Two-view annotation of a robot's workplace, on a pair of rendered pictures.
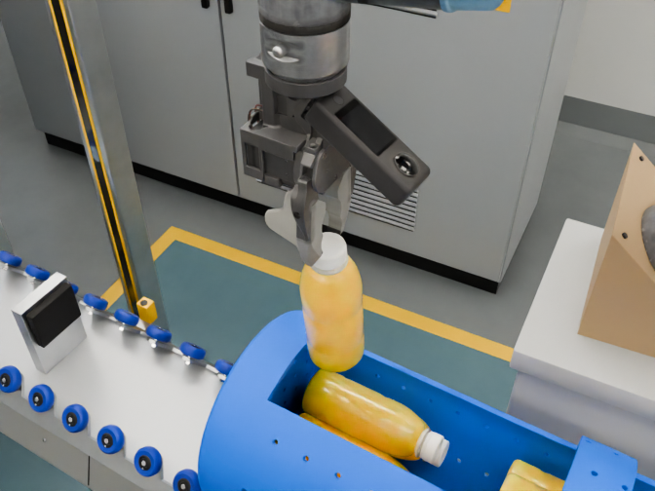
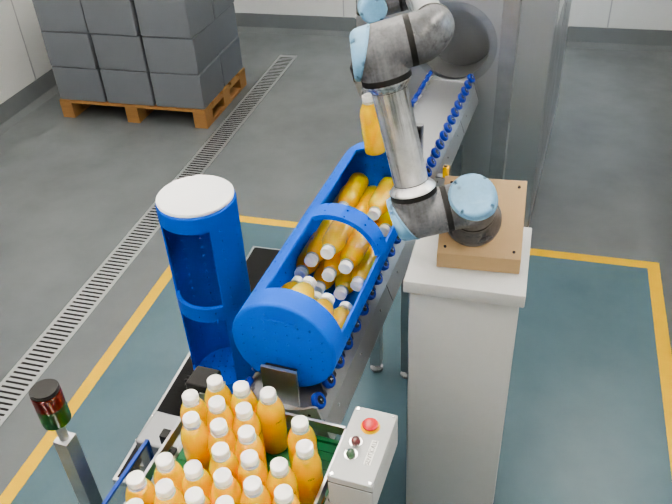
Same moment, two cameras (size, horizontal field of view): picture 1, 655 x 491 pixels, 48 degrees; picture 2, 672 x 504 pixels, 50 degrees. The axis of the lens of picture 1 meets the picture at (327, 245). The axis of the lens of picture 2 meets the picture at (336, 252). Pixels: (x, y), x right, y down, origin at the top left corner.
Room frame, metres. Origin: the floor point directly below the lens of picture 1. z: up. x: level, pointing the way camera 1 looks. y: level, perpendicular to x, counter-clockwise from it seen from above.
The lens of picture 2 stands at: (0.09, -2.01, 2.37)
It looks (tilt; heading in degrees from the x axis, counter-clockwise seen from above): 36 degrees down; 81
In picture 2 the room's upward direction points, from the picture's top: 4 degrees counter-clockwise
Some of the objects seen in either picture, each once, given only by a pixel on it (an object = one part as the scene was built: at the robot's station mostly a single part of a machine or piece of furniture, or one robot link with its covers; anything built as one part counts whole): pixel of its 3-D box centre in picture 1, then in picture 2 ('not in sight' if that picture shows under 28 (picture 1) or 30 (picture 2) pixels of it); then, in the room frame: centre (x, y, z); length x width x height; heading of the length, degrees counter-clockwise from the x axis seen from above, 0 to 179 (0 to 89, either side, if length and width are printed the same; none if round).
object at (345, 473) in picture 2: not in sight; (364, 458); (0.29, -1.01, 1.05); 0.20 x 0.10 x 0.10; 59
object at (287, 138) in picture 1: (300, 121); not in sight; (0.57, 0.02, 1.58); 0.09 x 0.08 x 0.12; 59
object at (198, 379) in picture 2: not in sight; (207, 390); (-0.05, -0.62, 0.95); 0.10 x 0.07 x 0.10; 149
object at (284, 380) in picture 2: not in sight; (281, 383); (0.15, -0.68, 0.99); 0.10 x 0.02 x 0.12; 149
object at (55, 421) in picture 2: not in sight; (53, 412); (-0.36, -0.83, 1.18); 0.06 x 0.06 x 0.05
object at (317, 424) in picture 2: not in sight; (270, 413); (0.11, -0.75, 0.96); 0.40 x 0.01 x 0.03; 149
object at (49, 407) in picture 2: not in sight; (47, 398); (-0.36, -0.83, 1.23); 0.06 x 0.06 x 0.04
